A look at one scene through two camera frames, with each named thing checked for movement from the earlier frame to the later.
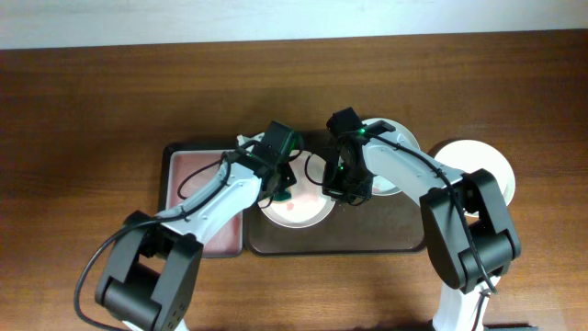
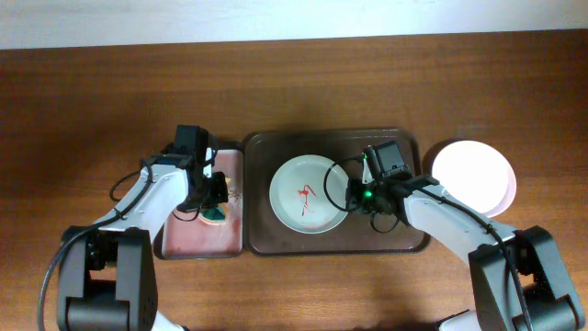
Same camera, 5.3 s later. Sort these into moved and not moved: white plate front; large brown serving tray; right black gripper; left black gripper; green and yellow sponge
Moved: green and yellow sponge; right black gripper; left black gripper
Not moved: white plate front; large brown serving tray
